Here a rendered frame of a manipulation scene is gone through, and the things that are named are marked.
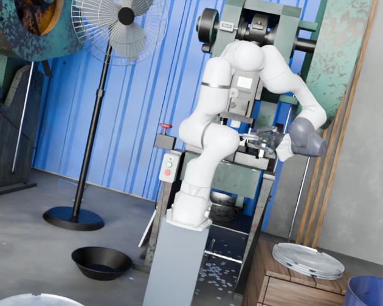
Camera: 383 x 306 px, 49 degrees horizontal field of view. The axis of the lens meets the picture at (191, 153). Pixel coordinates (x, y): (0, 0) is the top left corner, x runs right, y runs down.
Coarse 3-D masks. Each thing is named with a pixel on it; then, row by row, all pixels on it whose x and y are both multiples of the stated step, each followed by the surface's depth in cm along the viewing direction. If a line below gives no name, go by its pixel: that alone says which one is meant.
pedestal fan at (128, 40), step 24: (72, 0) 231; (96, 0) 238; (144, 0) 250; (96, 24) 237; (120, 24) 247; (144, 24) 246; (96, 48) 247; (120, 48) 253; (144, 48) 260; (96, 96) 259; (96, 120) 260; (48, 216) 257; (72, 216) 264; (96, 216) 275
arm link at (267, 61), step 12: (240, 48) 146; (252, 48) 145; (264, 48) 154; (276, 48) 156; (228, 60) 155; (240, 60) 146; (252, 60) 146; (264, 60) 151; (276, 60) 154; (264, 72) 156; (276, 72) 155
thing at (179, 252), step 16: (160, 240) 159; (176, 240) 158; (192, 240) 157; (160, 256) 159; (176, 256) 159; (192, 256) 158; (160, 272) 160; (176, 272) 159; (192, 272) 158; (160, 288) 160; (176, 288) 160; (192, 288) 159; (144, 304) 162; (160, 304) 161; (176, 304) 160
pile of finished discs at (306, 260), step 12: (276, 252) 172; (288, 252) 176; (300, 252) 178; (312, 252) 184; (288, 264) 166; (300, 264) 162; (312, 264) 167; (324, 264) 171; (336, 264) 175; (324, 276) 161; (336, 276) 164
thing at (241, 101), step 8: (240, 72) 222; (248, 72) 221; (256, 72) 220; (232, 80) 223; (240, 80) 222; (248, 80) 221; (256, 80) 220; (232, 88) 222; (240, 88) 222; (248, 88) 222; (256, 88) 221; (232, 96) 222; (240, 96) 223; (248, 96) 222; (232, 104) 219; (240, 104) 220; (248, 104) 219; (232, 112) 221; (240, 112) 220; (248, 112) 222
